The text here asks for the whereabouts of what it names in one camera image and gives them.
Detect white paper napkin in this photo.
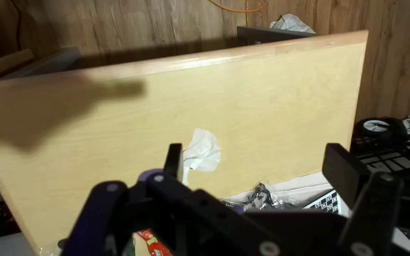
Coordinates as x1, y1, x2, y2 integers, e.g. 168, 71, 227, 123
181, 126, 222, 183

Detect white keyboard black keys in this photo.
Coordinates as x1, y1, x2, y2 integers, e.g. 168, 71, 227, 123
303, 189, 353, 218

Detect wooden plank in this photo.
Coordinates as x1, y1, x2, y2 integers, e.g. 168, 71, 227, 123
0, 46, 36, 82

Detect grey flat board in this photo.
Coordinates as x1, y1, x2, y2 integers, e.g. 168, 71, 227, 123
0, 45, 83, 81

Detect red snack packet white label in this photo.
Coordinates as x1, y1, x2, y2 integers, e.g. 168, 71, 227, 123
135, 228, 174, 256

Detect dark grey box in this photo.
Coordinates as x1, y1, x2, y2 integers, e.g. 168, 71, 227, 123
237, 25, 316, 46

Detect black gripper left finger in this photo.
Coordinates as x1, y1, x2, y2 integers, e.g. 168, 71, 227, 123
61, 142, 282, 256

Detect white plastic bag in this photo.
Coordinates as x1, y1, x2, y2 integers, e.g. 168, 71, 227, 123
268, 12, 316, 35

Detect black crumpled wrapper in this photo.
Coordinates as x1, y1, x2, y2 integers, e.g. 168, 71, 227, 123
235, 182, 288, 211

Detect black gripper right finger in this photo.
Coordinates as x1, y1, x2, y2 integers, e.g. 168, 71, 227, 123
322, 142, 404, 256

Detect black tray with squares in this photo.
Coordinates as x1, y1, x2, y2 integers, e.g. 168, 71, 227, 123
352, 133, 410, 182

